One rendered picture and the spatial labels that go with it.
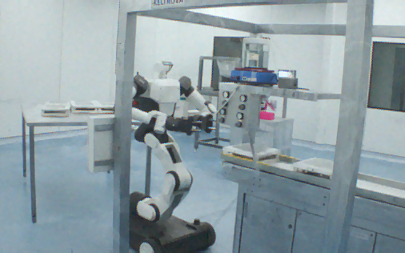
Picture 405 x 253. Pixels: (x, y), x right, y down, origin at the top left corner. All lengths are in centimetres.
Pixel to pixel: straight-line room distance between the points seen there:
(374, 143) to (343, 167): 628
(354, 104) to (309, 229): 113
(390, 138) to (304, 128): 164
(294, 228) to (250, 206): 31
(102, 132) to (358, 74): 121
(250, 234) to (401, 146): 527
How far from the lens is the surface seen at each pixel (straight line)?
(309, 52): 782
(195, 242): 305
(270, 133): 500
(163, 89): 286
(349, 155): 121
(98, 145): 195
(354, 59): 119
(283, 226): 228
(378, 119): 744
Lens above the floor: 137
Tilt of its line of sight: 8 degrees down
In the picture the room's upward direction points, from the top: 4 degrees clockwise
